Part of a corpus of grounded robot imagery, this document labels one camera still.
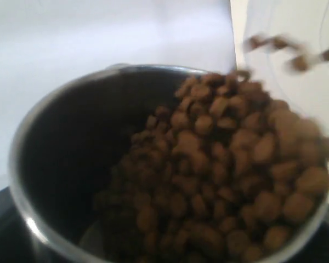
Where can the white backdrop curtain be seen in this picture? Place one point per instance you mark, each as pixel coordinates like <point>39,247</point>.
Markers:
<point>44,44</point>

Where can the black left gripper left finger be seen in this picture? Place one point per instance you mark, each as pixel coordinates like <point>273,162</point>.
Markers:
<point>16,244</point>

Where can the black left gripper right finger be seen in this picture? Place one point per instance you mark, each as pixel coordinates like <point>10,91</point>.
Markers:
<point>320,248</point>

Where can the steel mug with kibble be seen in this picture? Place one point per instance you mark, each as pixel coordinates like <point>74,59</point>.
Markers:
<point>169,164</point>

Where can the clear plastic tall container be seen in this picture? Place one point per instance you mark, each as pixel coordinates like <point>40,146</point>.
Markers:
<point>282,42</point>

